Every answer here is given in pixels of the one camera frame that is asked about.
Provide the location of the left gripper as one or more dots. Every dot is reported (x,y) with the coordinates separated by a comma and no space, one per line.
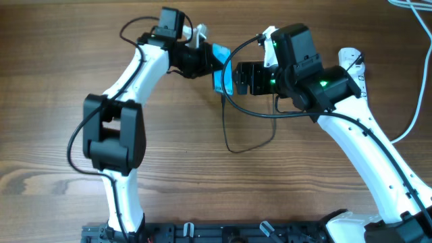
(206,58)

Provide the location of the white power strip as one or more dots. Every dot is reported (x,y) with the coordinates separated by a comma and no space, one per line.
(348,53)

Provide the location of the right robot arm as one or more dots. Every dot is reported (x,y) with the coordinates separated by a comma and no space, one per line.
(335,98)

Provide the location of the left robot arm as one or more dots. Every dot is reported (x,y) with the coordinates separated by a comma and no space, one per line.
(114,136)

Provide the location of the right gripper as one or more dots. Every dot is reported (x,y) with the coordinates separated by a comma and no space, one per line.
(258,69)

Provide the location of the white charger plug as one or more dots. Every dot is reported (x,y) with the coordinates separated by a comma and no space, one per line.
(355,66)

